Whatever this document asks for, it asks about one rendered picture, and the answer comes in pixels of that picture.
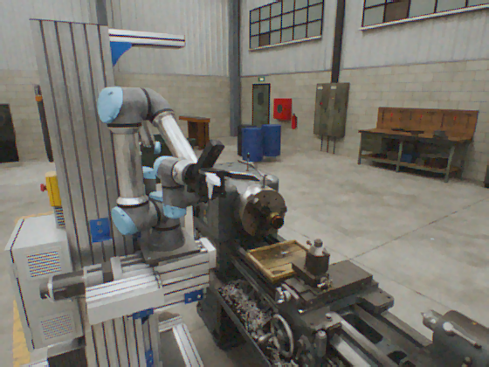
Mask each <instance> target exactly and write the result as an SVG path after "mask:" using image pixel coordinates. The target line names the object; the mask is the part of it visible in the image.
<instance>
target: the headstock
mask: <svg viewBox="0 0 489 367"><path fill-rule="evenodd" d="M212 168H220V169H224V170H231V171H237V172H241V173H245V174H249V175H255V177H257V178H259V179H260V182H254V181H250V182H249V184H248V186H247V187H249V186H251V185H254V184H263V177H262V176H261V175H260V174H259V173H258V172H257V171H256V170H255V168H254V167H250V166H248V170H249V171H246V170H247V165H246V164H243V163H240V162H230V163H216V164H215V165H214V166H213V167H212ZM257 169H258V168H257ZM258 170H259V172H260V173H261V174H263V173H265V174H267V177H269V178H271V179H272V180H273V182H272V181H270V180H268V179H266V184H265V186H267V187H269V188H271V189H272V190H277V191H279V179H278V177H277V176H275V175H273V174H270V173H267V172H265V171H263V170H260V169H258ZM224 179H225V181H224V185H225V190H226V198H224V197H216V199H211V200H208V201H204V202H202V203H199V204H196V205H193V206H192V214H196V217H197V218H198V217H199V218H200V219H201V220H202V221H203V222H204V223H205V224H206V225H207V226H208V227H209V231H210V232H211V233H212V234H213V235H214V237H215V239H217V240H218V241H220V242H225V241H229V240H232V239H241V238H245V237H249V236H251V235H250V234H249V233H248V232H247V231H246V230H243V229H242V228H241V227H240V226H239V225H238V223H237V222H236V221H235V219H234V215H233V207H234V204H235V202H236V199H237V197H238V196H239V192H238V190H237V187H236V186H234V185H230V184H228V182H227V179H228V177H224Z"/></svg>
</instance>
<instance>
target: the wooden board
mask: <svg viewBox="0 0 489 367"><path fill-rule="evenodd" d="M295 244H296V246H297V247H293V245H295ZM282 246H283V247H282ZM287 246H288V247H287ZM281 247H282V249H281ZM273 248H274V249H273ZM275 248H276V249H275ZM255 249H256V250H255ZM255 249H252V250H249V252H247V251H246V252H245V257H246V258H247V259H248V260H249V261H250V262H251V263H252V264H253V265H254V266H255V267H256V268H257V269H258V270H259V271H260V272H261V273H262V274H263V275H264V276H265V277H266V278H267V279H268V280H269V281H270V282H271V283H272V284H276V283H279V282H281V281H283V280H288V279H291V278H292V277H293V276H296V275H298V274H297V273H296V272H295V271H293V270H292V269H291V266H292V260H296V259H299V258H302V257H304V258H305V257H306V252H308V247H307V246H305V245H303V244H302V243H300V242H299V241H298V240H296V239H293V240H287V241H284V242H280V243H277V244H274V245H271V246H265V247H263V248H262V247H258V248H255ZM272 249H273V250H272ZM278 249H279V250H280V251H279V250H278ZM288 249H290V250H288ZM293 249H296V250H293ZM302 249H303V250H302ZM275 250H276V251H275ZM286 250H287V251H286ZM281 251H282V253H280V252H281ZM255 253H256V254H255ZM260 253H261V255H260ZM267 253H268V256H267V258H266V257H265V255H267ZM257 254H258V255H257ZM264 254H265V255H264ZM269 254H271V256H270V255H269ZM274 254H275V255H274ZM252 255H253V256H255V258H256V259H255V258H254V257H253V256H252ZM262 255H263V256H262ZM273 255H274V256H273ZM258 256H259V258H258ZM260 256H261V258H260ZM298 256H299V257H298ZM270 257H271V258H270ZM282 261H283V262H282ZM275 262H276V263H275ZM259 263H261V264H259ZM262 265H263V266H262ZM265 268H266V269H265ZM268 268H269V269H268ZM268 270H269V271H268ZM274 271H275V272H274ZM276 271H277V272H276Z"/></svg>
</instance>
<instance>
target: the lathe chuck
mask: <svg viewBox="0 0 489 367"><path fill-rule="evenodd" d="M262 187H263V185H258V186H255V187H252V188H250V189H249V190H247V191H246V193H245V194H243V195H242V197H241V198H240V199H239V201H238V205H237V209H236V218H237V221H238V223H240V224H241V225H242V226H243V227H242V226H241V225H240V224H239V226H240V227H241V228H242V229H243V230H246V231H247V232H248V233H249V234H250V235H251V236H253V237H255V235H256V230H257V228H258V224H259V222H260V219H259V218H264V219H265V215H264V214H263V213H261V214H260V215H258V213H259V211H258V210H257V209H256V208H255V205H253V204H252V203H251V202H250V200H249V199H247V198H248V197H249V196H250V195H252V194H253V196H254V197H256V198H257V199H259V201H260V202H261V203H262V204H263V205H264V206H265V207H266V208H267V207H269V208H270V209H271V208H273V207H276V206H280V205H282V204H285V203H286V201H285V199H284V198H283V197H282V196H281V195H280V194H279V192H278V191H277V190H272V189H271V188H269V187H267V186H265V188H262ZM275 231H277V230H275V229H274V228H272V229H271V228H269V231H268V232H265V235H264V237H267V236H269V235H271V234H272V233H273V232H275Z"/></svg>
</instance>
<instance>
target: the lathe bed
mask: <svg viewBox="0 0 489 367"><path fill-rule="evenodd" d="M283 241H286V239H283V238H282V237H281V236H280V235H278V234H277V233H276V232H273V233H272V234H271V235H269V236H267V237H263V238H259V239H258V243H257V244H253V243H252V242H251V241H250V240H249V239H248V238H246V237H245V238H241V239H240V242H239V243H238V242H237V241H235V240H234V239H232V240H231V244H230V247H231V248H232V249H234V251H235V252H237V253H238V254H235V253H234V252H233V251H231V255H232V257H231V259H232V260H233V261H232V262H231V263H232V264H233V265H234V266H236V267H237V269H238V270H239V272H240V273H241V274H243V275H244V276H245V277H246V278H247V280H248V281H249V282H250V283H251V284H252V285H253V286H254V287H255V288H256V289H257V291H258V292H259V293H260V294H262V295H263V296H264V297H265V299H266V301H267V302H268V303H270V304H271V305H272V306H273V307H274V308H275V310H276V312H277V313H278V306H277V305H276V304H275V294H276V288H277V287H281V286H282V285H284V283H283V281H281V282H279V283H276V284H272V283H271V282H270V281H269V280H268V279H267V278H266V277H265V276H264V275H263V274H262V273H261V272H260V271H259V270H258V269H257V268H256V267H255V266H254V265H253V264H252V263H251V262H250V261H249V260H248V259H247V258H246V257H245V252H246V251H247V252H248V251H249V250H251V249H255V248H258V247H265V246H271V245H274V244H277V243H280V242H283ZM233 256H234V257H233ZM281 283H282V284H281ZM333 313H334V314H335V315H336V316H338V317H340V318H341V336H337V335H336V334H334V336H333V338H332V340H331V341H328V340H327V344H326V352H325V355H324V357H325V358H326V359H325V358H324V359H323V362H324V364H325V365H326V366H328V367H374V366H375V367H398V366H400V363H401V360H403V359H404V358H405V357H407V356H409V355H411V354H412V353H413V352H415V351H419V350H420V349H421V348H423V347H425V346H426V345H428V344H430V343H431V341H430V339H428V338H427V337H425V336H424V335H422V334H421V333H420V332H417V331H416V330H415V329H413V328H412V327H411V326H410V325H409V324H407V323H406V322H403V321H401V320H400V319H399V318H398V317H396V316H395V315H393V314H392V313H390V312H389V311H388V310H386V311H384V312H382V313H381V314H379V313H374V312H373V311H371V310H370V309H368V308H366V307H365V306H364V305H362V304H361V303H357V302H356V303H354V304H351V305H349V306H347V307H345V308H340V309H338V310H336V311H334V312H333ZM383 314H385V315H386V316H385V315H383ZM397 319H399V320H397ZM384 323H387V324H386V325H385V324H384ZM387 325H388V326H387ZM400 325H401V326H400ZM407 326H409V327H407ZM354 328H355V329H354ZM405 330H406V331H405ZM352 332H354V333H352ZM413 332H414V333H413ZM350 333H351V334H350ZM397 335H398V336H397ZM417 335H419V336H417ZM365 338H366V339H365ZM401 338H402V339H401ZM415 338H416V339H415ZM345 339H346V340H345ZM348 339H349V340H348ZM417 339H418V340H417ZM389 340H390V341H389ZM421 340H422V341H421ZM345 341H346V342H345ZM349 341H350V342H351V341H352V342H351V343H350V342H349ZM426 341H427V342H426ZM386 345H387V346H386ZM357 348H358V349H357ZM382 350H383V351H382ZM369 352H371V353H370V354H369ZM374 352H375V353H374ZM372 354H373V355H372ZM377 354H380V355H382V356H380V355H377ZM384 358H386V359H384ZM384 363H385V364H384Z"/></svg>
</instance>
